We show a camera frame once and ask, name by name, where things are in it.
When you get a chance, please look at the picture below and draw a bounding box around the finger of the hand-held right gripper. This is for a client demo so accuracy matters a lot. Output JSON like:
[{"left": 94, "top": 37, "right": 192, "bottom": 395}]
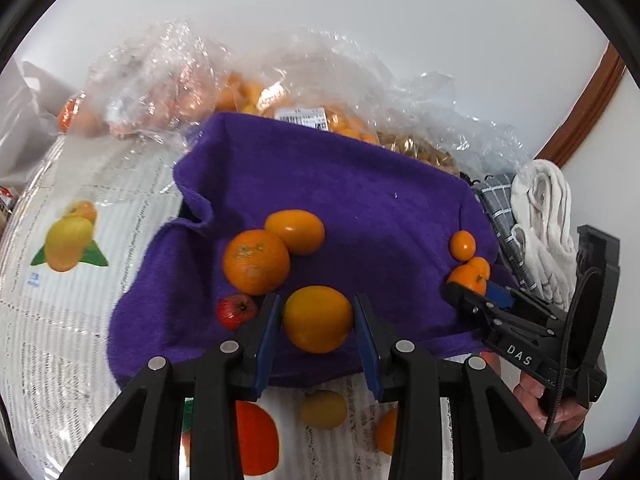
[
  {"left": 445, "top": 282, "right": 556, "bottom": 343},
  {"left": 487, "top": 284, "right": 568, "bottom": 328}
]

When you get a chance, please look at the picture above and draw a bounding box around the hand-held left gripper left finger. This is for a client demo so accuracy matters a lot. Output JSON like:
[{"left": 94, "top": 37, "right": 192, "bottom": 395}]
[{"left": 60, "top": 292, "right": 283, "bottom": 480}]

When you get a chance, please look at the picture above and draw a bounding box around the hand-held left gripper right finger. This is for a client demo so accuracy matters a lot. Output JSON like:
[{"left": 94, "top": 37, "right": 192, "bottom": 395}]
[{"left": 352, "top": 294, "right": 576, "bottom": 480}]

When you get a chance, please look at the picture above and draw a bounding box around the small orange kumquat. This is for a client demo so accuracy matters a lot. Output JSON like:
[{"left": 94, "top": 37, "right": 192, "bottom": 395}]
[
  {"left": 449, "top": 230, "right": 476, "bottom": 262},
  {"left": 446, "top": 264, "right": 487, "bottom": 297},
  {"left": 468, "top": 256, "right": 492, "bottom": 282}
]

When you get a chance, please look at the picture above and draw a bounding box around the small red apple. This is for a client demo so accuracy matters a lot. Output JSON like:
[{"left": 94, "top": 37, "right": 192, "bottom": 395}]
[{"left": 216, "top": 294, "right": 259, "bottom": 331}]

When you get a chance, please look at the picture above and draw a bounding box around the orange tangerine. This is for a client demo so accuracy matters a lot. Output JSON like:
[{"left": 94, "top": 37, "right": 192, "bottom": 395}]
[
  {"left": 375, "top": 407, "right": 399, "bottom": 457},
  {"left": 222, "top": 229, "right": 291, "bottom": 296},
  {"left": 282, "top": 285, "right": 354, "bottom": 354},
  {"left": 264, "top": 209, "right": 326, "bottom": 256}
]

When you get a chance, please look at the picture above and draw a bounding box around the purple towel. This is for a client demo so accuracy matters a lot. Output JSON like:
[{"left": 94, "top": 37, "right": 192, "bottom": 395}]
[{"left": 107, "top": 112, "right": 518, "bottom": 391}]

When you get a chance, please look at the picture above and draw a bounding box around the person's right forearm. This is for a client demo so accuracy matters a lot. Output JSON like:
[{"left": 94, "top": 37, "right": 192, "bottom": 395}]
[{"left": 550, "top": 422, "right": 589, "bottom": 480}]

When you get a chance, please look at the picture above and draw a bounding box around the person's right hand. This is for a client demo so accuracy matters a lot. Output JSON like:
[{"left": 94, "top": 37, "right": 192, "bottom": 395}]
[{"left": 482, "top": 352, "right": 588, "bottom": 436}]

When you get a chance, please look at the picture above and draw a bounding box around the yellow green jujube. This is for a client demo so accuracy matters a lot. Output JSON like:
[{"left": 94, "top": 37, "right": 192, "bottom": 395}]
[{"left": 300, "top": 390, "right": 348, "bottom": 429}]

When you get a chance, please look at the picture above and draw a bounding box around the grey checked cloth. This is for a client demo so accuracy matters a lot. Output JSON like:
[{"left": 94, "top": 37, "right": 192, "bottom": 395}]
[{"left": 472, "top": 172, "right": 540, "bottom": 295}]

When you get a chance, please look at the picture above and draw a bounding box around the white striped towel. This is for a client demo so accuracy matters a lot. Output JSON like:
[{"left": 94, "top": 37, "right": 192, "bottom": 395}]
[{"left": 510, "top": 160, "right": 579, "bottom": 312}]

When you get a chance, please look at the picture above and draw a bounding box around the brown wooden baseboard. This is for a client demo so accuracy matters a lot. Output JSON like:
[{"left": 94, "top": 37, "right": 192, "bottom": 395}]
[{"left": 581, "top": 439, "right": 627, "bottom": 472}]

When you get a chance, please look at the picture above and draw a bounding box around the pile of brown longans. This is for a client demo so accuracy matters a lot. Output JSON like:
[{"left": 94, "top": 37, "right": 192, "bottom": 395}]
[{"left": 377, "top": 132, "right": 459, "bottom": 177}]

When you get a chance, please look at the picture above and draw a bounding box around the printed tablecloth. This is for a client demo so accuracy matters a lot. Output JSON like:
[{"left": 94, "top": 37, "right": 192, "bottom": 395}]
[{"left": 0, "top": 125, "right": 506, "bottom": 480}]

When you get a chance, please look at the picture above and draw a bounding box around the clear plastic bag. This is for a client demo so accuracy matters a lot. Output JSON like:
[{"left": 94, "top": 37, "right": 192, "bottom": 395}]
[
  {"left": 375, "top": 72, "right": 532, "bottom": 187},
  {"left": 82, "top": 20, "right": 236, "bottom": 142},
  {"left": 210, "top": 30, "right": 403, "bottom": 147}
]

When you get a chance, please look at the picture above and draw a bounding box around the pile of bagged kumquats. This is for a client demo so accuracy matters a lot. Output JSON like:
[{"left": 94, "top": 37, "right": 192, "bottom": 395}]
[{"left": 215, "top": 72, "right": 382, "bottom": 147}]

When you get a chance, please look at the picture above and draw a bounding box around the pile of pale peaches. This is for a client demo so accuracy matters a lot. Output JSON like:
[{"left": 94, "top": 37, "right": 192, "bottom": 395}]
[{"left": 145, "top": 67, "right": 217, "bottom": 128}]

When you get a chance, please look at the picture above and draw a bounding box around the reddish orange round fruit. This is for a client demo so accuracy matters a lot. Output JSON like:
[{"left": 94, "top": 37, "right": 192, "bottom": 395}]
[{"left": 56, "top": 97, "right": 83, "bottom": 134}]

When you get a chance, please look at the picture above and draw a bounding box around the translucent grey plastic bag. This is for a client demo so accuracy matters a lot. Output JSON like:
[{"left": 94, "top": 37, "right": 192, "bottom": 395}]
[{"left": 0, "top": 60, "right": 64, "bottom": 187}]

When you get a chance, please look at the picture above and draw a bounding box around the brown wooden door frame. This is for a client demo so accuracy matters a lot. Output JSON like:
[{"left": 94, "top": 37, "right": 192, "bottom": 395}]
[{"left": 532, "top": 42, "right": 626, "bottom": 171}]

